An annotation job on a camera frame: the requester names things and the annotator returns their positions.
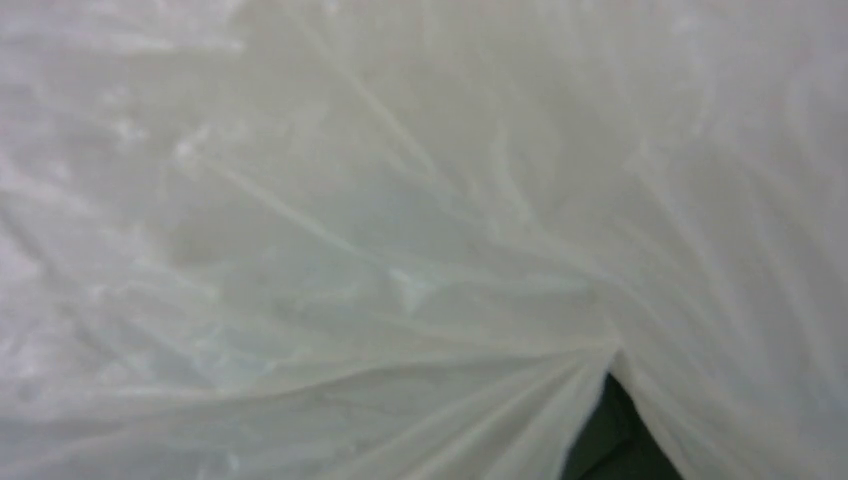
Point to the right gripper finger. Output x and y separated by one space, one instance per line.
615 444

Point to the white plastic bag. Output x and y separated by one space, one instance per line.
411 239

